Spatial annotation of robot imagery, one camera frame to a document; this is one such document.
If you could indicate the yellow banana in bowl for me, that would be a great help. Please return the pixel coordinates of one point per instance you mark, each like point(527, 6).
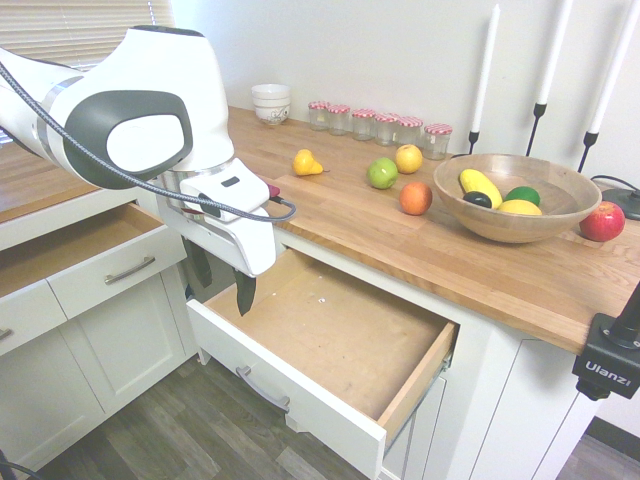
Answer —
point(480, 186)

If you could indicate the yellow toy lemon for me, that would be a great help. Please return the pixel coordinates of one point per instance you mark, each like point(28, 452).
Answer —
point(520, 208)

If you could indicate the yellow toy pear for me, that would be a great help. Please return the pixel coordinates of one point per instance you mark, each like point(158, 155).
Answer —
point(306, 164)

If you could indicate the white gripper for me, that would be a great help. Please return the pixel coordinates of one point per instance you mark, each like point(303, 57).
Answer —
point(250, 245)

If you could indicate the white cabinet door with knob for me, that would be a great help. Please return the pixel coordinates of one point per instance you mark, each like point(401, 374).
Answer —
point(425, 425)

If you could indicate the black toy avocado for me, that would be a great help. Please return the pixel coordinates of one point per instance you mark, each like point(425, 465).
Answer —
point(477, 199)

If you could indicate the white drawer with wood interior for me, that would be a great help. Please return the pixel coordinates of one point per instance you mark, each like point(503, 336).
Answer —
point(325, 340)

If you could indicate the red toy apple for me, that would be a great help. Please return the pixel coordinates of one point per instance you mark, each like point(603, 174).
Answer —
point(602, 222)

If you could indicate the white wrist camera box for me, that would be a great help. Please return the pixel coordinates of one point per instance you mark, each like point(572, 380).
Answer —
point(235, 192)

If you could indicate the green toy lime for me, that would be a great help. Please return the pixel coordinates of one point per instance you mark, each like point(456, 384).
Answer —
point(523, 194)

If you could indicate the beige window blinds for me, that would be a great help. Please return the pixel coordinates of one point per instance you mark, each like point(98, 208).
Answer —
point(75, 30)

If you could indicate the white bowl with floral print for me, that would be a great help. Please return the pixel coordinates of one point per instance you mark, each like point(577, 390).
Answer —
point(271, 114)

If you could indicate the yellow toy apple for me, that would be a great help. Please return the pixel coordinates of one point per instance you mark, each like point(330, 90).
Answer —
point(409, 159)

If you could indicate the orange toy peach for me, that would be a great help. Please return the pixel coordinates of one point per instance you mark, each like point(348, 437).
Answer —
point(415, 198)

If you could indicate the green toy apple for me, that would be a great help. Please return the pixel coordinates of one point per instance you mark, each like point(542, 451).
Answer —
point(382, 173)

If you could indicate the black camera stand pole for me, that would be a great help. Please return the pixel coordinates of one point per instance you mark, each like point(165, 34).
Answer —
point(627, 322)

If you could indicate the white narrow drawer front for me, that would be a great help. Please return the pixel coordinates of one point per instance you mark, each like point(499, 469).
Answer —
point(30, 320)

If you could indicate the white cabinet under wooden counter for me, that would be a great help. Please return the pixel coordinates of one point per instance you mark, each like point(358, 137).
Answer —
point(500, 400)

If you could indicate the tall white candle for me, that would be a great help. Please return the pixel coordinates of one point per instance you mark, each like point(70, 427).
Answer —
point(555, 55)
point(486, 70)
point(612, 70)

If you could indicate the black candle holder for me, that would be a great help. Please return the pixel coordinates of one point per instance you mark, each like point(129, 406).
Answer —
point(538, 112)
point(473, 140)
point(591, 139)

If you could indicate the black Ulanzi clamp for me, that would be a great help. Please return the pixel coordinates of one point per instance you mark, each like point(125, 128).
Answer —
point(607, 370)

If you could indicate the large wooden bowl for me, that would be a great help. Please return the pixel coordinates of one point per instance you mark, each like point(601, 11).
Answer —
point(510, 227)

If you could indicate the plain white bowl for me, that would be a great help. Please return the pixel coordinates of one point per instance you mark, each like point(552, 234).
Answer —
point(270, 92)

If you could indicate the glass jar red checkered lid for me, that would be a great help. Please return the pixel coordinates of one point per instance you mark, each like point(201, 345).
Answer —
point(318, 117)
point(385, 131)
point(410, 131)
point(339, 121)
point(363, 126)
point(438, 142)

